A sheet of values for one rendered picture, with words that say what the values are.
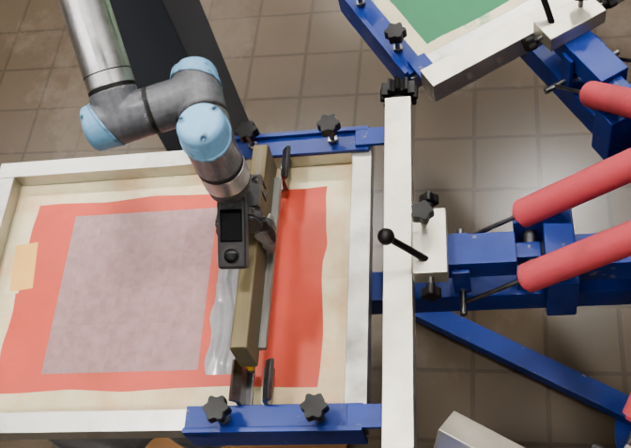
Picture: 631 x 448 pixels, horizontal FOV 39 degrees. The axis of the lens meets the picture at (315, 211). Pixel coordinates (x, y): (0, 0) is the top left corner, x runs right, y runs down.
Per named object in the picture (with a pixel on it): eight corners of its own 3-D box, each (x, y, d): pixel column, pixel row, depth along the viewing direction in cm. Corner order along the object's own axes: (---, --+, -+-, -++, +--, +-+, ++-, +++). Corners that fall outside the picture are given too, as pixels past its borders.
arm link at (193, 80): (141, 67, 140) (150, 119, 134) (209, 45, 140) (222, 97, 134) (158, 99, 147) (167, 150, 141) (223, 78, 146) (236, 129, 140)
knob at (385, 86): (382, 124, 178) (377, 100, 172) (382, 100, 181) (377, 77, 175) (420, 120, 177) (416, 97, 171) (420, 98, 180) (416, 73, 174)
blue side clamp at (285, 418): (193, 446, 154) (180, 433, 148) (197, 418, 157) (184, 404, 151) (368, 444, 149) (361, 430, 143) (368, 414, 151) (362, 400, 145)
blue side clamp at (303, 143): (226, 177, 183) (217, 157, 178) (228, 156, 186) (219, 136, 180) (373, 166, 178) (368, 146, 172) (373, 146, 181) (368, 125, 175)
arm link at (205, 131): (219, 89, 132) (229, 132, 128) (238, 133, 141) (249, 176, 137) (168, 105, 132) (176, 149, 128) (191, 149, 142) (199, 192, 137)
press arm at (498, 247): (415, 280, 157) (412, 266, 153) (415, 250, 160) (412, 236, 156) (516, 275, 154) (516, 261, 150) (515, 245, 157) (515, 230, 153)
